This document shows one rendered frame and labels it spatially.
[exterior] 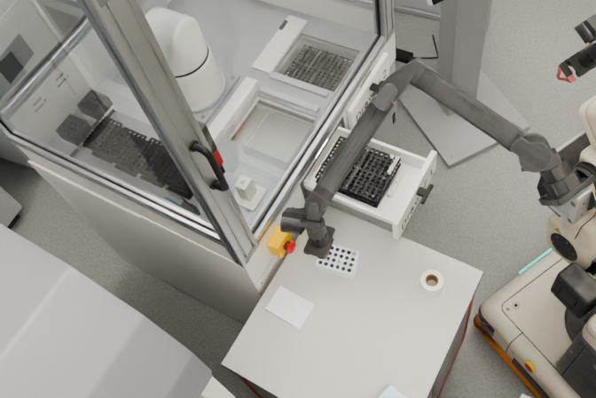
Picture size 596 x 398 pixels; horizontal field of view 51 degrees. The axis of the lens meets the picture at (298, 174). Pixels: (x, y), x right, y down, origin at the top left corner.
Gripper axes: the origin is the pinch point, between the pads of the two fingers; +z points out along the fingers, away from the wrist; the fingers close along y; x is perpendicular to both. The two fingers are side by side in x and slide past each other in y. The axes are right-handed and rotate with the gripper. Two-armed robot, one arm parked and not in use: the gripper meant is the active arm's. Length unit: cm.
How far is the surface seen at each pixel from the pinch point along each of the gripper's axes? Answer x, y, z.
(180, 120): -17, 12, -76
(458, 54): 12, -123, 36
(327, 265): 1.3, 1.1, 6.2
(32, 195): -184, -16, 86
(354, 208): 4.3, -16.7, -1.7
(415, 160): 17.2, -39.3, -2.1
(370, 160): 3.9, -33.6, -4.4
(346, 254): 5.6, -4.2, 6.1
